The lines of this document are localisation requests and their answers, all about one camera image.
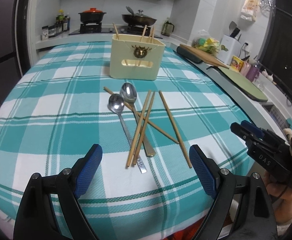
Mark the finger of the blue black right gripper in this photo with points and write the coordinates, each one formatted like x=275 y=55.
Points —
x=258 y=132

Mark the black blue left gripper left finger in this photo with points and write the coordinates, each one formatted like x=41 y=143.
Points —
x=36 y=218

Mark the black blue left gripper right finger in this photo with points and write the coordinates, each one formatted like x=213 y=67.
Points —
x=254 y=215

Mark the long crossing wooden chopstick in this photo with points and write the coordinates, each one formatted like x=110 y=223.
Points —
x=149 y=121

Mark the large steel spoon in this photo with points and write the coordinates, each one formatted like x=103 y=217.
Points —
x=129 y=94

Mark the small steel spoon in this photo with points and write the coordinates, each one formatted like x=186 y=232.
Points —
x=116 y=105

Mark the person's right hand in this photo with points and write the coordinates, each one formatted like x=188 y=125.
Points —
x=283 y=212

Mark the green cutting mat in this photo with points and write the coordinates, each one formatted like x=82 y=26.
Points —
x=242 y=83

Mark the purple cup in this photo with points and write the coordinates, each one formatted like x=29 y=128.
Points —
x=253 y=72

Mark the yellow printed box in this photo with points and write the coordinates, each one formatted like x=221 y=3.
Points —
x=236 y=63

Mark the white knife block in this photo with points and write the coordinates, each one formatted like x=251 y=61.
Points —
x=229 y=45

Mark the wooden cutting board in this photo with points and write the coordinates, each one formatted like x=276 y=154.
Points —
x=205 y=57

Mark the bag of colourful sponges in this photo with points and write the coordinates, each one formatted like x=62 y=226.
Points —
x=206 y=43

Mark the black tray under board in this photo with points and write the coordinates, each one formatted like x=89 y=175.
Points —
x=188 y=55

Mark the teal white plaid tablecloth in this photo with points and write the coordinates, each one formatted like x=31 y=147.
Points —
x=58 y=110

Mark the dark glass kettle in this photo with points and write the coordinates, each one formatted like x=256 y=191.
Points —
x=167 y=28

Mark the chopstick in holder right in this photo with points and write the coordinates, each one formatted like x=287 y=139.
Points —
x=151 y=36

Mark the chopstick in holder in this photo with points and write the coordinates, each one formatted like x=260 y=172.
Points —
x=151 y=36
x=143 y=34
x=116 y=30

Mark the cream utensil holder box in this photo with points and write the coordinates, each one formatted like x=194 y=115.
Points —
x=135 y=57

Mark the chopstick in holder middle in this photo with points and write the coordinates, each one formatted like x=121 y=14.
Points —
x=143 y=34

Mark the black wok glass lid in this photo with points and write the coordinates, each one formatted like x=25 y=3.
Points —
x=137 y=19

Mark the chopstick in holder left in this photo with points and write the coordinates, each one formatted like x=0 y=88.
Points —
x=116 y=30

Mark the black gas stove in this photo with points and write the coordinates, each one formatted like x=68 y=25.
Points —
x=99 y=29

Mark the black pot orange lid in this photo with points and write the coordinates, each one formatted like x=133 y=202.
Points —
x=92 y=16

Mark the condiment bottles rack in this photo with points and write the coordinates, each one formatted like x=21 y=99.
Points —
x=62 y=24

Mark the wall hung snack bag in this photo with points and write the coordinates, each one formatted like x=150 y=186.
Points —
x=249 y=10

